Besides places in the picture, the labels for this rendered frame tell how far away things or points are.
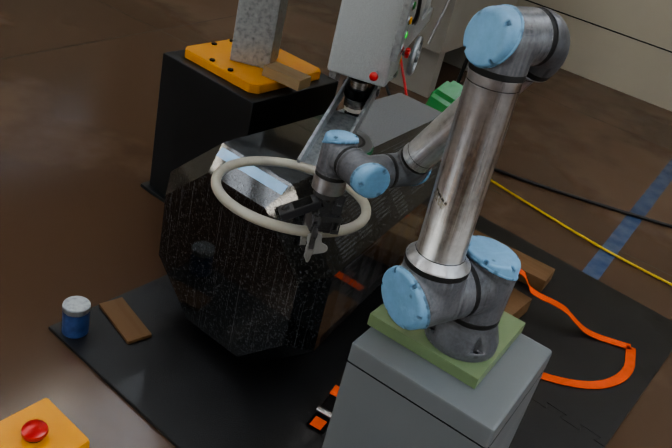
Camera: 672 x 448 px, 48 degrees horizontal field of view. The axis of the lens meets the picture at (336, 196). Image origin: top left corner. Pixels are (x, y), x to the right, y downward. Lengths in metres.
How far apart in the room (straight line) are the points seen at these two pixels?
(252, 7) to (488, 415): 2.24
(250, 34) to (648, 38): 4.69
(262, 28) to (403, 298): 2.07
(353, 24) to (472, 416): 1.39
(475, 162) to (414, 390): 0.61
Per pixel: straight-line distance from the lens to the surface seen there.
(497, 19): 1.48
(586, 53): 7.66
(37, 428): 1.30
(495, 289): 1.82
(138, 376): 2.92
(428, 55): 5.89
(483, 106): 1.52
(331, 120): 2.72
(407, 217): 2.99
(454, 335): 1.89
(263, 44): 3.55
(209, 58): 3.58
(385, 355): 1.90
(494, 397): 1.91
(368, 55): 2.66
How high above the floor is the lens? 2.06
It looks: 29 degrees down
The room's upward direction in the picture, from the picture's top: 14 degrees clockwise
